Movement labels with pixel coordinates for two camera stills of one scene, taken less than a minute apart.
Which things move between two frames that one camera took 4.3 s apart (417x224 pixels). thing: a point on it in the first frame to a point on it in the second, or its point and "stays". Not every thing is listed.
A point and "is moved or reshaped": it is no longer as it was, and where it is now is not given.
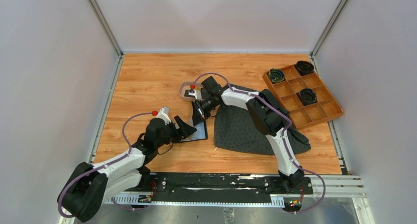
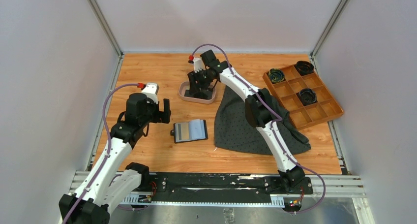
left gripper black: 184,130 to 163,116
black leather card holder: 199,123 is moved or reshaped
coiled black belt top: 304,68 stays
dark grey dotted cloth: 233,131 stays
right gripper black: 197,109 to 195,88
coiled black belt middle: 307,96 stays
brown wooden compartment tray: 309,99 stays
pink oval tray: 186,85 stays
